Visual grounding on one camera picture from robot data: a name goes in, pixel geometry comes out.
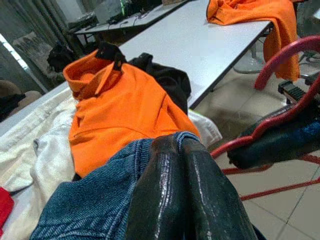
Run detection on white desk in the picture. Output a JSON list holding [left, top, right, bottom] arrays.
[[74, 0, 191, 43]]

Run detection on blue denim shorts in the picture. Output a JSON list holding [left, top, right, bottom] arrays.
[[29, 131, 266, 240]]

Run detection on black office chair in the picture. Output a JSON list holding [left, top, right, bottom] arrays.
[[47, 42, 81, 73]]

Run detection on orange polo shirt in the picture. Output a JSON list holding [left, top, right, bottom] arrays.
[[62, 41, 201, 178], [206, 0, 301, 81]]

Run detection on red plastic hanger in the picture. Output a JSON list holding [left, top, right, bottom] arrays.
[[209, 34, 320, 202]]

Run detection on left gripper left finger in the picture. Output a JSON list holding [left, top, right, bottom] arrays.
[[124, 134, 192, 240]]

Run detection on black garment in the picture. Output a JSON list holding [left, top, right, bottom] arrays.
[[0, 92, 26, 122], [127, 52, 192, 117]]

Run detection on white garment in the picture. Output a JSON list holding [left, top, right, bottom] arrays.
[[0, 82, 223, 240]]

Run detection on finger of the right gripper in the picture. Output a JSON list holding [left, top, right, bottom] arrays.
[[277, 80, 310, 104], [227, 117, 320, 170]]

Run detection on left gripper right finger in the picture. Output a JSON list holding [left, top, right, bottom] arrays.
[[181, 138, 260, 240]]

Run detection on brown armchair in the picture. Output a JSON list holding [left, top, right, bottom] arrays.
[[0, 79, 43, 121]]

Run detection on red shirt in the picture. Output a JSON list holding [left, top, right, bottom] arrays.
[[0, 186, 15, 230]]

